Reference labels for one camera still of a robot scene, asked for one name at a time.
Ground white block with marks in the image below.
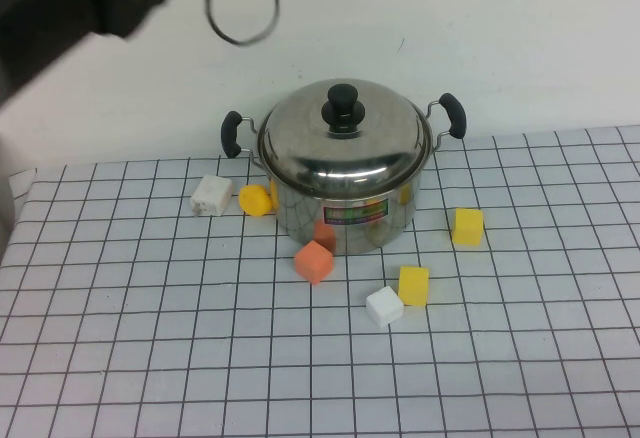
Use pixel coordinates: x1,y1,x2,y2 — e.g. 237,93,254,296
189,173,235,218

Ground stainless steel pot black handles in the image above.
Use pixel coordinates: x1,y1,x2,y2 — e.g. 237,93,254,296
220,92,468,257

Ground stainless steel lid black knob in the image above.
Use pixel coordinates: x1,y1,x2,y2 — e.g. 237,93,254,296
258,77,432,194

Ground yellow foam cube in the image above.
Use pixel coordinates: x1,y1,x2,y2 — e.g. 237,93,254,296
397,265,431,308
451,207,485,247

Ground blurry grey rounded object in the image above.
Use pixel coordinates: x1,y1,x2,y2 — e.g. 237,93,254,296
0,132,16,259

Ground white foam cube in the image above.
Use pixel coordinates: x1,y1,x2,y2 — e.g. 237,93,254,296
365,285,405,329

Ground white black-grid tablecloth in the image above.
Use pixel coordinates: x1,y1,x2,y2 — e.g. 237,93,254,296
0,124,640,438

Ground orange foam cube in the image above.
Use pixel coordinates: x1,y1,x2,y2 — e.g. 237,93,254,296
293,239,335,287

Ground yellow cylinder block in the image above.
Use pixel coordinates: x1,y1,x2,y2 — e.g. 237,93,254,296
238,183,274,218

